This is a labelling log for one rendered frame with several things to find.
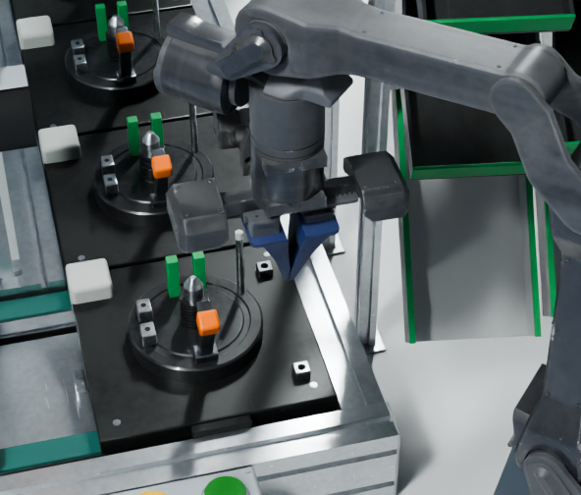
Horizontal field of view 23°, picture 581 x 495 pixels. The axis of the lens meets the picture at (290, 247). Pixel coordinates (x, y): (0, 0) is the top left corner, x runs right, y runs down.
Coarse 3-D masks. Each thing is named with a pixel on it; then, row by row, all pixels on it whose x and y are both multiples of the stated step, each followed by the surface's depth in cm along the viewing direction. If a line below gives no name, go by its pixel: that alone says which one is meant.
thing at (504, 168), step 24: (408, 0) 141; (408, 96) 137; (432, 96) 137; (408, 120) 134; (432, 120) 136; (456, 120) 136; (480, 120) 136; (408, 144) 134; (432, 144) 135; (456, 144) 135; (480, 144) 135; (504, 144) 135; (432, 168) 132; (456, 168) 132; (480, 168) 132; (504, 168) 133
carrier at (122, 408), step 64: (192, 256) 148; (256, 256) 158; (128, 320) 151; (192, 320) 146; (256, 320) 148; (128, 384) 144; (192, 384) 144; (256, 384) 144; (320, 384) 144; (128, 448) 140
